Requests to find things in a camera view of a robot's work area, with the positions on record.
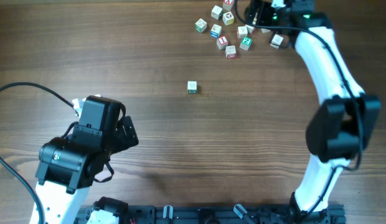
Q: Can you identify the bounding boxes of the red X letter block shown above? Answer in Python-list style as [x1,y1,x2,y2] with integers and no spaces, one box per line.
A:
[223,0,234,11]

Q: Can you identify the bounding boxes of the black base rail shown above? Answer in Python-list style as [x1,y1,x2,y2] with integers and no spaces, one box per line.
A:
[76,203,347,224]

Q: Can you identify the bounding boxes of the green bottomed white block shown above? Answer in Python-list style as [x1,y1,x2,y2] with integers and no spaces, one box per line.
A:
[187,81,197,94]

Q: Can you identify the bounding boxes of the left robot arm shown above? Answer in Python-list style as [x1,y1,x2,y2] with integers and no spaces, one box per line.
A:
[30,95,139,223]

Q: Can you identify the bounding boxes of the blue edged picture block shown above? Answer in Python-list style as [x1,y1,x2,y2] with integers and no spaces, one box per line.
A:
[210,24,222,39]

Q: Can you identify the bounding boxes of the red bottomed picture block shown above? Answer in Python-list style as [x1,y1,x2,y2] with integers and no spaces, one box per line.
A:
[225,45,237,58]

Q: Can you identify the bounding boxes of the black camera cable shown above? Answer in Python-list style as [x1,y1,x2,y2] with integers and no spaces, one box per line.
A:
[0,82,76,224]
[233,0,365,218]

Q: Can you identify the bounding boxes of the green Z letter block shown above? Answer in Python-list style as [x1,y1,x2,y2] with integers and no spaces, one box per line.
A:
[240,37,252,50]

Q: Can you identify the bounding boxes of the plain white top block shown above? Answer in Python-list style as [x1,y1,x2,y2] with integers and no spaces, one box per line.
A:
[211,5,223,20]

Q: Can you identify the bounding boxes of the white Y letter block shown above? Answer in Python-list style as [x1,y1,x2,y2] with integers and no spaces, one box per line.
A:
[237,26,248,39]

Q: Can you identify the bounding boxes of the green edged picture block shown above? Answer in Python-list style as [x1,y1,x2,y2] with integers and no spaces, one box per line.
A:
[195,19,207,33]

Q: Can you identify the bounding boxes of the left black camera cable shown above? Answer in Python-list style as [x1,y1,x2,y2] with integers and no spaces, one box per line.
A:
[0,82,76,224]

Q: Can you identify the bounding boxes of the green J letter block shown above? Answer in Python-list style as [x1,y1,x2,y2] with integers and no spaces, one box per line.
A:
[261,28,271,33]

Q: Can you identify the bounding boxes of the plain white right block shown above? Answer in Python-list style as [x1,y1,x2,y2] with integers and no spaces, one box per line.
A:
[270,34,284,49]

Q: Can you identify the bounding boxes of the yellow edged picture block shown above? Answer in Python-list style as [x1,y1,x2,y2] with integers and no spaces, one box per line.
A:
[222,11,234,26]

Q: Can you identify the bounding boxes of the plain white block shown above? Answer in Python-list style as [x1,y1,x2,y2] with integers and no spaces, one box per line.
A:
[270,34,284,49]
[211,5,223,20]

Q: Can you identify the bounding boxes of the right black camera cable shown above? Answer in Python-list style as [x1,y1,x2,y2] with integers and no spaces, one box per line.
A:
[233,0,365,218]

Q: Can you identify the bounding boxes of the red I letter block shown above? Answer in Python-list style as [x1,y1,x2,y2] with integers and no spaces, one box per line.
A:
[216,35,228,50]

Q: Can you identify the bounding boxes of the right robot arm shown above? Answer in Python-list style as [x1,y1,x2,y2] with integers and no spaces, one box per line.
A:
[240,0,381,222]

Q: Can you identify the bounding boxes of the white block beside tan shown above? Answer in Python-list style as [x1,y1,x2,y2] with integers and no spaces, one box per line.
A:
[245,25,255,34]

